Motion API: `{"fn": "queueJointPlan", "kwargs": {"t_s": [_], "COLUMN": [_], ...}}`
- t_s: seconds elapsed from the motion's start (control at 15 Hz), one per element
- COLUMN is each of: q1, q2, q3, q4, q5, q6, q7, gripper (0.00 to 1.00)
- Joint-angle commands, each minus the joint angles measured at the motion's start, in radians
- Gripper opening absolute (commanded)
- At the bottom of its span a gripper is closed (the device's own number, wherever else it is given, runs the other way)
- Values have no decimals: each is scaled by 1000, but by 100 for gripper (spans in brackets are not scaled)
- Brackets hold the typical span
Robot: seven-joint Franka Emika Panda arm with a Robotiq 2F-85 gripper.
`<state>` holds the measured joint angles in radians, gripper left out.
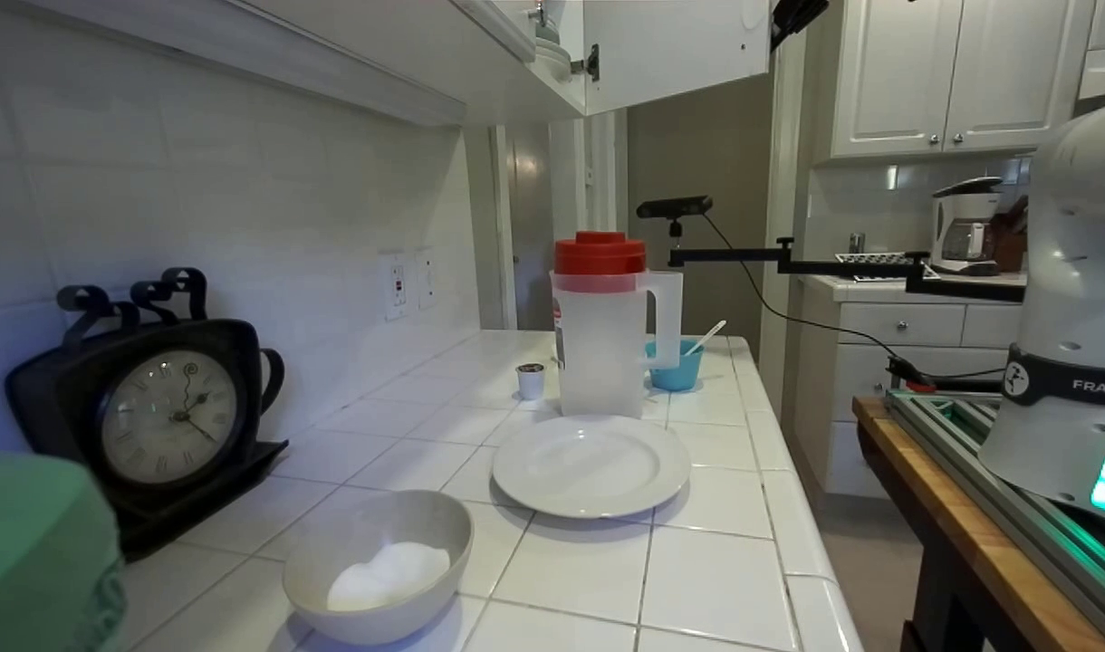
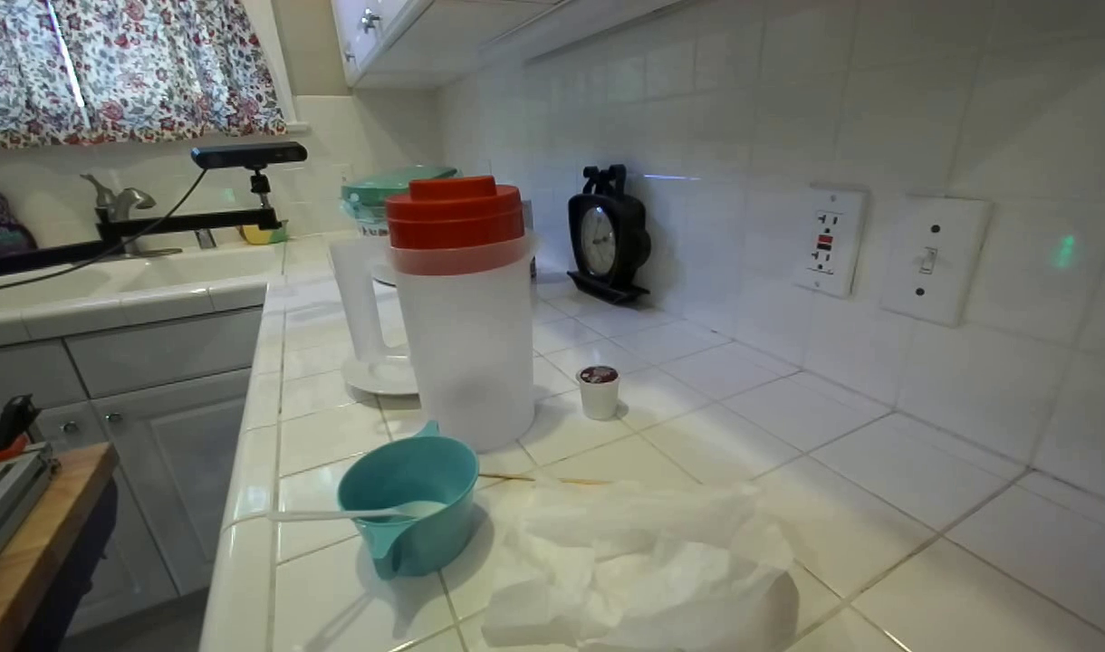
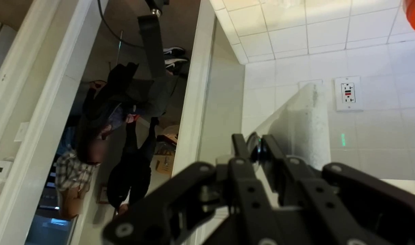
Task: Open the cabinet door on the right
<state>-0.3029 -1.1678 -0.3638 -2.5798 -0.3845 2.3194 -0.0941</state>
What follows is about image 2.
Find white cabinet door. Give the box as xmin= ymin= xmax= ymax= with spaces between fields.
xmin=328 ymin=0 xmax=434 ymax=86

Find white base cabinet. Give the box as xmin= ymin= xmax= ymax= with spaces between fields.
xmin=0 ymin=305 xmax=269 ymax=652

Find small coffee pod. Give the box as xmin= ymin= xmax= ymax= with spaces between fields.
xmin=577 ymin=363 xmax=628 ymax=422

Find translucent pitcher with red lid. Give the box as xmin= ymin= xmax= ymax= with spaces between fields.
xmin=328 ymin=175 xmax=541 ymax=455

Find black analog clock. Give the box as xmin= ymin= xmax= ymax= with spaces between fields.
xmin=566 ymin=162 xmax=656 ymax=309

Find blue plastic measuring cup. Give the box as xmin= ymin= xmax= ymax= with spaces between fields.
xmin=333 ymin=419 xmax=485 ymax=579

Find green plastic container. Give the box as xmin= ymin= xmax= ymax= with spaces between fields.
xmin=342 ymin=162 xmax=460 ymax=235

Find crumpled clear plastic bag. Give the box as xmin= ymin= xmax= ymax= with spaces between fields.
xmin=473 ymin=483 xmax=808 ymax=652

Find yellow green sponge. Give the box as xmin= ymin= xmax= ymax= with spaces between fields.
xmin=237 ymin=216 xmax=290 ymax=250

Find chrome sink faucet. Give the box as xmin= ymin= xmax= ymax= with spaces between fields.
xmin=78 ymin=171 xmax=159 ymax=258

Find floral window curtain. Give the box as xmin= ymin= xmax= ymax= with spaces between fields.
xmin=0 ymin=0 xmax=290 ymax=151

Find wooden work table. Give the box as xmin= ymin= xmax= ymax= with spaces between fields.
xmin=0 ymin=437 xmax=124 ymax=652

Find red black clamp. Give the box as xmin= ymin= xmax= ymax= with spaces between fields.
xmin=0 ymin=391 xmax=42 ymax=468

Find white GFCI wall outlet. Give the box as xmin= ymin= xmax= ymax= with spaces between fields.
xmin=799 ymin=183 xmax=871 ymax=299

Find white wall cabinet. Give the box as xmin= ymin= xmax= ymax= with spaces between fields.
xmin=328 ymin=0 xmax=690 ymax=96

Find black stereo camera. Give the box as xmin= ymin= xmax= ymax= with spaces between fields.
xmin=188 ymin=139 xmax=312 ymax=171

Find white wall light switch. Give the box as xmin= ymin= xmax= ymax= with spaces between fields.
xmin=877 ymin=194 xmax=995 ymax=326

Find aluminium frame rails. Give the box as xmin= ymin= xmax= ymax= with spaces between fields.
xmin=0 ymin=437 xmax=62 ymax=594

